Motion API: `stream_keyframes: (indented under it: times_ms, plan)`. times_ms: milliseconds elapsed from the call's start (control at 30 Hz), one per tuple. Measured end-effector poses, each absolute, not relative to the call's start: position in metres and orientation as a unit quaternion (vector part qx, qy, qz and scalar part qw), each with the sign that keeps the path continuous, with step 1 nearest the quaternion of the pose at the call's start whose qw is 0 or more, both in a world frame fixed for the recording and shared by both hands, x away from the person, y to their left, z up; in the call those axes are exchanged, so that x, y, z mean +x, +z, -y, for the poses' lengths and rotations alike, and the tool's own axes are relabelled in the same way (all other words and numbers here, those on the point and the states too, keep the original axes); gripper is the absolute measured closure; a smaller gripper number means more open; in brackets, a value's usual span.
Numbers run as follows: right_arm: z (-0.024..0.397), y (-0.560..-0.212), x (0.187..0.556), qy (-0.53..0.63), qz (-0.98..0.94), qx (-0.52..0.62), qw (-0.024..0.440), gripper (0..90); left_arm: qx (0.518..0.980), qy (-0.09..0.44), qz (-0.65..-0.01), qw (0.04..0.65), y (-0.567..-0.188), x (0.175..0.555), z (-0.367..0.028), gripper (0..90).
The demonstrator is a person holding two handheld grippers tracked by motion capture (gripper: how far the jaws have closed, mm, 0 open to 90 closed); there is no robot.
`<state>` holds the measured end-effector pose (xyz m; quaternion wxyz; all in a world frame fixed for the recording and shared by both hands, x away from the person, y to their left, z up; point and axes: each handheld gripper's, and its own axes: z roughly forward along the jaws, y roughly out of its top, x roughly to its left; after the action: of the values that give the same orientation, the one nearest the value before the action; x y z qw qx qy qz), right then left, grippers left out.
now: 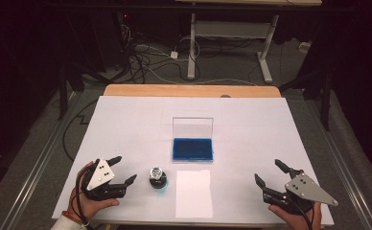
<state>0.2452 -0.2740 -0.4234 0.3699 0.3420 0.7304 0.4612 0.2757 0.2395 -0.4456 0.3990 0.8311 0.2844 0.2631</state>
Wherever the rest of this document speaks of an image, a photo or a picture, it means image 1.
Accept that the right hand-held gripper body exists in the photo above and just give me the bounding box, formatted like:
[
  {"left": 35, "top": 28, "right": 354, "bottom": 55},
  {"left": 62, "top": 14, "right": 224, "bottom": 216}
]
[{"left": 263, "top": 169, "right": 339, "bottom": 216}]

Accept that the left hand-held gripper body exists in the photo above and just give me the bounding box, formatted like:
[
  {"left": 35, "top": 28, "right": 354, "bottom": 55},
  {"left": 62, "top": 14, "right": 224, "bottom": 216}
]
[{"left": 81, "top": 158, "right": 128, "bottom": 202}]

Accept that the round stamp with clear handle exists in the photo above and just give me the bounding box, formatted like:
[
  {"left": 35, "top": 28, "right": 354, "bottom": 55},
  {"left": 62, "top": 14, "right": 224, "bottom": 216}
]
[{"left": 149, "top": 166, "right": 169, "bottom": 190}]

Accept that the blue ink pad clear case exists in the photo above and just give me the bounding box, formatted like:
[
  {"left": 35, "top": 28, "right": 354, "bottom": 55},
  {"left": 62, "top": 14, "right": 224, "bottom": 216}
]
[{"left": 171, "top": 116, "right": 215, "bottom": 164}]

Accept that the person's right hand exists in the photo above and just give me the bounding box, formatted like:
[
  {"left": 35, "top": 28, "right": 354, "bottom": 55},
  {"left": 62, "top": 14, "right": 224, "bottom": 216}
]
[{"left": 267, "top": 200, "right": 323, "bottom": 230}]

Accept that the person's left hand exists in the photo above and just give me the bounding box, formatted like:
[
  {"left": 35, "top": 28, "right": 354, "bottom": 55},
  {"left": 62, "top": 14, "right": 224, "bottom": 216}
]
[{"left": 66, "top": 161, "right": 121, "bottom": 221}]

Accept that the large white table cover board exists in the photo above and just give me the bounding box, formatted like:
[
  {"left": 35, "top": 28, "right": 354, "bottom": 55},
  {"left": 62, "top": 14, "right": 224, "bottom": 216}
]
[{"left": 51, "top": 95, "right": 336, "bottom": 226}]

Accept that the white paper sheet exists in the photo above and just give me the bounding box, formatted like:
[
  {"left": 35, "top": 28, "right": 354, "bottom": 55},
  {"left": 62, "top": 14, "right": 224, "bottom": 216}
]
[{"left": 174, "top": 169, "right": 214, "bottom": 219}]

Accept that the black stand leg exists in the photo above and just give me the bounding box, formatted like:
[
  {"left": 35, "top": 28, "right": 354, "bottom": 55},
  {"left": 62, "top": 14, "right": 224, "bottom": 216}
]
[
  {"left": 58, "top": 63, "right": 70, "bottom": 121},
  {"left": 321, "top": 73, "right": 333, "bottom": 132}
]

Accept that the small white floor box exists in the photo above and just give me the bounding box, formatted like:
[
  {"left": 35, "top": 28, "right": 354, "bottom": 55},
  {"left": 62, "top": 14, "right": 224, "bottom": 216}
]
[{"left": 298, "top": 41, "right": 313, "bottom": 54}]

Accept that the dark computer tower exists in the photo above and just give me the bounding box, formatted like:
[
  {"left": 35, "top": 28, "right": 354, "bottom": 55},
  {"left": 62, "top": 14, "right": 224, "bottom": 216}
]
[{"left": 87, "top": 9, "right": 134, "bottom": 72}]

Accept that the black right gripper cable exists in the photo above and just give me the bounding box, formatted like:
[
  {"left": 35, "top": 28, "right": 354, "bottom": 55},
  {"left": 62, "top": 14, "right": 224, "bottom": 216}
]
[{"left": 288, "top": 197, "right": 314, "bottom": 230}]

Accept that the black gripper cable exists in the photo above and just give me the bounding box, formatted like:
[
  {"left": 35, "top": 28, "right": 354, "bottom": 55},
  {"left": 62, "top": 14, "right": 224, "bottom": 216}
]
[
  {"left": 74, "top": 166, "right": 94, "bottom": 230},
  {"left": 288, "top": 197, "right": 314, "bottom": 230}
]

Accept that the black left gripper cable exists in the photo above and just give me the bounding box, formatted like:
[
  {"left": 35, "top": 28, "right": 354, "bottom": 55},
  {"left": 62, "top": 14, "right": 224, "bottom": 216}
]
[{"left": 74, "top": 166, "right": 94, "bottom": 230}]

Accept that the aluminium floor rail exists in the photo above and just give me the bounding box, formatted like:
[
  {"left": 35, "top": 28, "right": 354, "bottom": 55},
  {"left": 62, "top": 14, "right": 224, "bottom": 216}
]
[
  {"left": 305, "top": 95, "right": 372, "bottom": 230},
  {"left": 1, "top": 92, "right": 81, "bottom": 230}
]

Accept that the black floor cable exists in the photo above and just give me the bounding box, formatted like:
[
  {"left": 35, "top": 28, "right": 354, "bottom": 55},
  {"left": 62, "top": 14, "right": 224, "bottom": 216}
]
[{"left": 61, "top": 100, "right": 99, "bottom": 162}]

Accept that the orange bracelet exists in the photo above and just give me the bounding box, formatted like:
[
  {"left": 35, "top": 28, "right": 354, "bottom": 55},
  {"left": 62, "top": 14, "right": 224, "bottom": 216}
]
[{"left": 61, "top": 210, "right": 84, "bottom": 225}]

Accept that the tangle of black cables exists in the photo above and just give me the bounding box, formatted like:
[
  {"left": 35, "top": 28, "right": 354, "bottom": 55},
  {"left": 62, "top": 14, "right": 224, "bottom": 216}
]
[{"left": 116, "top": 23, "right": 201, "bottom": 84}]

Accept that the long white floor cable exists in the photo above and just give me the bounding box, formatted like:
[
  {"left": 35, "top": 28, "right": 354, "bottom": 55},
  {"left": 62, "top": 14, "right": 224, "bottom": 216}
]
[{"left": 145, "top": 65, "right": 259, "bottom": 87}]

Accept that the white metal desk frame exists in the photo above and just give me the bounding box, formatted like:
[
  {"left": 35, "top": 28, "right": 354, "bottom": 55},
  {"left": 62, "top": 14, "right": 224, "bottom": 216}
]
[{"left": 187, "top": 12, "right": 280, "bottom": 84}]

